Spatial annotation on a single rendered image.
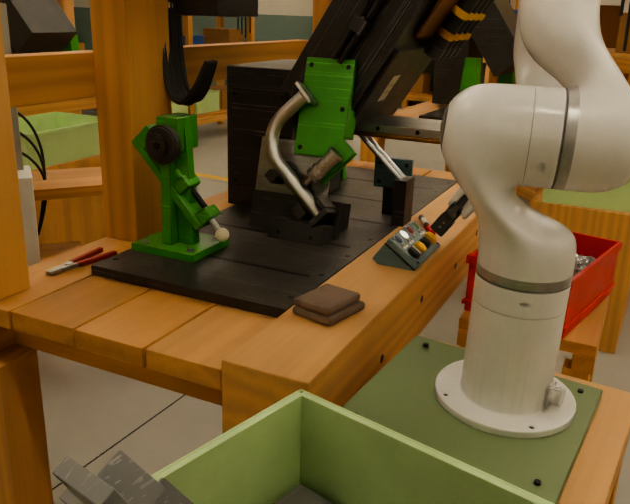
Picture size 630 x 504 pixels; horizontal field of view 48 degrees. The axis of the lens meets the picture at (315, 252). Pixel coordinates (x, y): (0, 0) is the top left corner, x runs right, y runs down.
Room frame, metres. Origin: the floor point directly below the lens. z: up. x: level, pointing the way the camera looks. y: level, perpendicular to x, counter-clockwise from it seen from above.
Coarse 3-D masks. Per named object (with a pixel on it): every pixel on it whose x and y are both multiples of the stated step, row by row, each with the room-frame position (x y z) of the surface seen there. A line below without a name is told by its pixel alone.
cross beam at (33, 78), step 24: (192, 48) 1.80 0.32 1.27; (216, 48) 1.89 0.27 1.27; (240, 48) 2.00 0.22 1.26; (264, 48) 2.12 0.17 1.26; (288, 48) 2.25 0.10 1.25; (24, 72) 1.32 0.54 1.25; (48, 72) 1.37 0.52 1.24; (72, 72) 1.43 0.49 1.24; (192, 72) 1.79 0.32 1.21; (216, 72) 1.89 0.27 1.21; (24, 96) 1.31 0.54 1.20; (48, 96) 1.37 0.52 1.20; (72, 96) 1.42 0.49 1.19
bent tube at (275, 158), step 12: (300, 84) 1.53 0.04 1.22; (300, 96) 1.52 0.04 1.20; (312, 96) 1.54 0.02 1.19; (288, 108) 1.53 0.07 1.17; (300, 108) 1.54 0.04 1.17; (276, 120) 1.53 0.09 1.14; (276, 132) 1.53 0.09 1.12; (276, 144) 1.53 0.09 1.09; (276, 156) 1.51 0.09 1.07; (276, 168) 1.50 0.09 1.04; (288, 168) 1.50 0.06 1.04; (288, 180) 1.48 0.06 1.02; (300, 180) 1.49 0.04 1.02; (300, 192) 1.46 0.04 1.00; (312, 204) 1.45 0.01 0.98; (312, 216) 1.44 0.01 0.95
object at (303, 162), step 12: (264, 144) 1.59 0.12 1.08; (288, 144) 1.56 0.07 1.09; (264, 156) 1.58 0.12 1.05; (288, 156) 1.56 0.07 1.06; (300, 156) 1.55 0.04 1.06; (312, 156) 1.53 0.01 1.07; (264, 168) 1.57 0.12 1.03; (300, 168) 1.54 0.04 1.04; (264, 180) 1.57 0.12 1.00; (288, 192) 1.54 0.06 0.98; (324, 192) 1.50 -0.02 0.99
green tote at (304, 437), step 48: (240, 432) 0.62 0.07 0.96; (288, 432) 0.68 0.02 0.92; (336, 432) 0.67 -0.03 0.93; (384, 432) 0.63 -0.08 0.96; (192, 480) 0.57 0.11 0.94; (240, 480) 0.62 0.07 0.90; (288, 480) 0.68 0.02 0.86; (336, 480) 0.67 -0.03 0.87; (384, 480) 0.63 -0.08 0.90; (432, 480) 0.59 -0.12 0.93; (480, 480) 0.56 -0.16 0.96
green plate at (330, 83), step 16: (320, 64) 1.56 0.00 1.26; (336, 64) 1.55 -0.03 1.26; (352, 64) 1.53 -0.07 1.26; (304, 80) 1.57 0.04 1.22; (320, 80) 1.55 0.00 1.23; (336, 80) 1.54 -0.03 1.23; (352, 80) 1.52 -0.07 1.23; (320, 96) 1.54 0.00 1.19; (336, 96) 1.53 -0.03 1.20; (304, 112) 1.55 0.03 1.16; (320, 112) 1.53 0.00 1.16; (336, 112) 1.52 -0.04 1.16; (352, 112) 1.56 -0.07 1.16; (304, 128) 1.54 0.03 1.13; (320, 128) 1.52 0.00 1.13; (336, 128) 1.51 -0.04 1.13; (352, 128) 1.57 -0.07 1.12; (304, 144) 1.53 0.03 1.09; (320, 144) 1.51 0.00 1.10
